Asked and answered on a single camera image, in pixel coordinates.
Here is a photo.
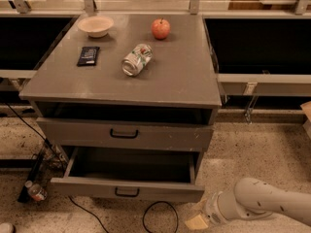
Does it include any grey drawer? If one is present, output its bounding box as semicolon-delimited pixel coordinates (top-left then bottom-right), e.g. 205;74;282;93
37;117;213;151
52;148;204;203

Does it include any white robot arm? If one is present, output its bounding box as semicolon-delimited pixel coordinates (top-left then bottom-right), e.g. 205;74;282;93
185;178;311;230

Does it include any grey top drawer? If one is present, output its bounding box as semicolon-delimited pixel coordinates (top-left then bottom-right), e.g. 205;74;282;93
37;117;213;151

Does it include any grey drawer cabinet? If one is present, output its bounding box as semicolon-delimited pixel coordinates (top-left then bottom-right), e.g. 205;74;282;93
18;13;224;167

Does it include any plastic bottle on floor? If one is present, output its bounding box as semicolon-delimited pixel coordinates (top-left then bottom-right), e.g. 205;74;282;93
25;181;48;201

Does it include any silver green soda can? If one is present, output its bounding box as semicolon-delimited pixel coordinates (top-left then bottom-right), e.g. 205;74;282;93
121;44;153;77

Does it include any black power strip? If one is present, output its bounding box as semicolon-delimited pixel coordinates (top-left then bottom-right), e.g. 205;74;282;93
17;150;45;203

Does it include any red apple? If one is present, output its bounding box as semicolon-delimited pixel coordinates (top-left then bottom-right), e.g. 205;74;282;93
151;18;171;40

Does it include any dark snack bar packet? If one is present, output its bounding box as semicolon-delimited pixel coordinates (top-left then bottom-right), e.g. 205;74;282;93
77;47;100;67

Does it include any beige paper bowl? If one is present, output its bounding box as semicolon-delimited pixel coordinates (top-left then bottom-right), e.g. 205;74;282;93
78;16;114;38

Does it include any metal bracket under shelf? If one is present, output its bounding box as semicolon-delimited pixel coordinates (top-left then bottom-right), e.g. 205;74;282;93
243;83;258;124

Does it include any black cable on floor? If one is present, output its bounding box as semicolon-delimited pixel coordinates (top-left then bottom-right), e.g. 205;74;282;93
4;102;180;233

